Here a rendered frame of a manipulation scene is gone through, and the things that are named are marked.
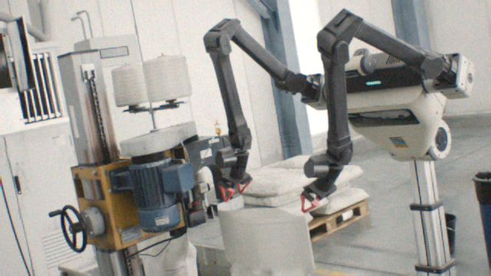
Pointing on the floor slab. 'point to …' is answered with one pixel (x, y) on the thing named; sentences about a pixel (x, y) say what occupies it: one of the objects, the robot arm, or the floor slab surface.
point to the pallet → (328, 225)
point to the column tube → (113, 258)
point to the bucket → (450, 231)
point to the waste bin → (482, 187)
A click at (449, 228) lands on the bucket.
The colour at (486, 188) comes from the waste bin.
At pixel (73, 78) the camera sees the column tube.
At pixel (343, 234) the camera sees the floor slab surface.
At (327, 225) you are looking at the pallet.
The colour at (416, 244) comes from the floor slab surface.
